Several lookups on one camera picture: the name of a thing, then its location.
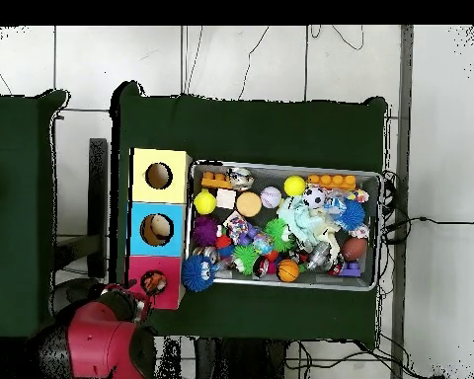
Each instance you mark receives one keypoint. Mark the mint green cloth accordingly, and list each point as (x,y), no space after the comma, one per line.
(300,221)

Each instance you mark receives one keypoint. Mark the blue spiky monster toy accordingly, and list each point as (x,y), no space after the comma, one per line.
(195,273)

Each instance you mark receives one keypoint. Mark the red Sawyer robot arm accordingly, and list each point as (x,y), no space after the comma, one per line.
(98,343)

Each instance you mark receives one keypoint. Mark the clear mesh bin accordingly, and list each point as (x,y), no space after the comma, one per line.
(268,173)

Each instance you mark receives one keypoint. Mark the wooden box with three holes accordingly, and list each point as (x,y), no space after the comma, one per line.
(158,233)

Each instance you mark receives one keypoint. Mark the white baseball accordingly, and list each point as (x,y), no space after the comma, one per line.
(270,197)

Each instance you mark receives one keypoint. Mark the purple spiky monster toy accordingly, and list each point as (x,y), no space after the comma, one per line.
(204,231)

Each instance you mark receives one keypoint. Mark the plain yellow ball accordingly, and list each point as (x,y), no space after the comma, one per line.
(295,185)

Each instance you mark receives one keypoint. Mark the black and white soccer ball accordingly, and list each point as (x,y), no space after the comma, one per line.
(314,197)

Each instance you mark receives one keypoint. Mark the orange basketball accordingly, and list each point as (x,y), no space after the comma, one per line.
(287,271)

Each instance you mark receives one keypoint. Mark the dark green tablecloth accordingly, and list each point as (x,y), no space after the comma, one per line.
(252,130)

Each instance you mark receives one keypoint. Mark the orange four-stud building block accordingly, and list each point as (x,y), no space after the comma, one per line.
(331,181)

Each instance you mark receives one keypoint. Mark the blue spiky ball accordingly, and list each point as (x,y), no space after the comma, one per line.
(351,215)

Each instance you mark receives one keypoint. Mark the brown football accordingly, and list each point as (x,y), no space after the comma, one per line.
(354,248)

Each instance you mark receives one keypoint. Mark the black stand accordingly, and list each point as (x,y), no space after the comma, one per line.
(98,197)

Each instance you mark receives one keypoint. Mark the grey stand foot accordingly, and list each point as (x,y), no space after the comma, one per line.
(69,290)

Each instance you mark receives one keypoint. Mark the side table with green cloth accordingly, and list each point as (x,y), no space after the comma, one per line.
(15,217)

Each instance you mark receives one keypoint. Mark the grey floor rail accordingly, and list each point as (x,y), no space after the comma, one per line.
(405,118)

